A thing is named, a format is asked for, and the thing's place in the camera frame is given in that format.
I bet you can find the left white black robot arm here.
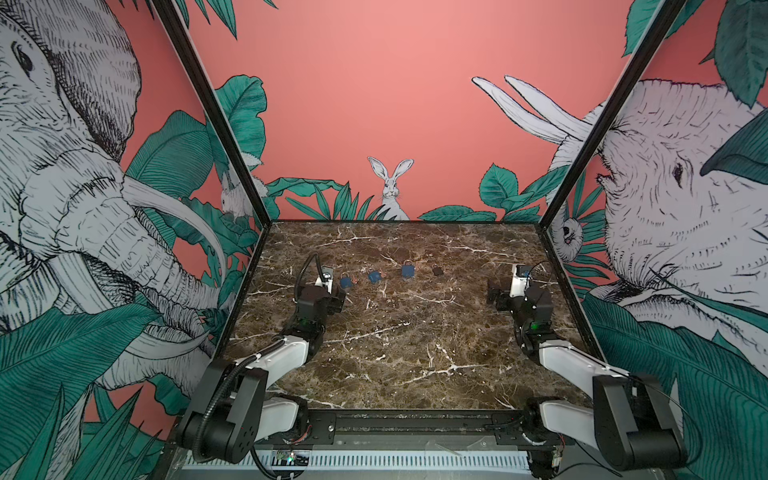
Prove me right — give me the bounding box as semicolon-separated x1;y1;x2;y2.
177;284;346;464

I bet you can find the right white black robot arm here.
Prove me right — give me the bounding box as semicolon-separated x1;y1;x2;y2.
486;276;689;471

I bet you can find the small green circuit board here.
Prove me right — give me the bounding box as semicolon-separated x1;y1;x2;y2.
272;450;311;470

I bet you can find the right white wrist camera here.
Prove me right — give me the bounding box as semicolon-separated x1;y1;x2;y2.
509;264;533;298

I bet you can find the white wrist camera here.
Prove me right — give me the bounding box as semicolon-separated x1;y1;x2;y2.
509;264;533;298
314;266;334;293

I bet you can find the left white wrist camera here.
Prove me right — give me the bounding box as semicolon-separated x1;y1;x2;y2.
314;266;334;293

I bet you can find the black front mounting rail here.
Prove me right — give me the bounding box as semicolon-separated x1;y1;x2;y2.
259;409;575;450

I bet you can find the white perforated cable tray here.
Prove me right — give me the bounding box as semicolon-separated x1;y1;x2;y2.
179;449;534;473

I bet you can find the black corrugated cable left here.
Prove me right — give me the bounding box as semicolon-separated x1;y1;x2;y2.
190;353;259;463

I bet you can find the left black frame post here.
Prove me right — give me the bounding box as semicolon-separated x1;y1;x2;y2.
151;0;272;229

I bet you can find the black frame post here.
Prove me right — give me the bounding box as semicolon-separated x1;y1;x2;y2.
151;0;272;229
538;0;686;230

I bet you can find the right black frame post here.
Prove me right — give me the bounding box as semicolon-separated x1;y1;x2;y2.
538;0;686;230

